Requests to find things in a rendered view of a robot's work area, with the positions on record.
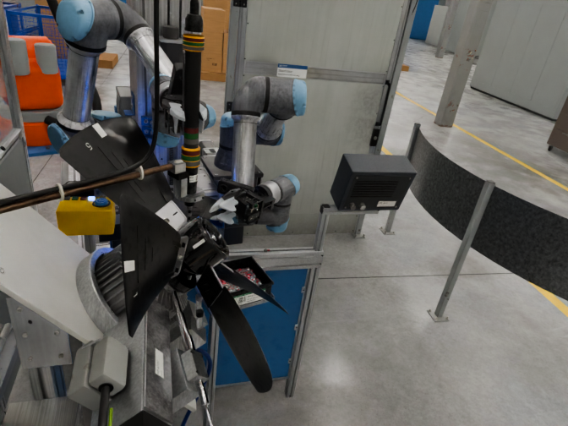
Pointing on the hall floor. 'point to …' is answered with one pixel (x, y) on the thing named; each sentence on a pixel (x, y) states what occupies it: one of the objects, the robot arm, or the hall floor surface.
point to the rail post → (302, 331)
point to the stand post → (47, 382)
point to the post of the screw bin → (212, 366)
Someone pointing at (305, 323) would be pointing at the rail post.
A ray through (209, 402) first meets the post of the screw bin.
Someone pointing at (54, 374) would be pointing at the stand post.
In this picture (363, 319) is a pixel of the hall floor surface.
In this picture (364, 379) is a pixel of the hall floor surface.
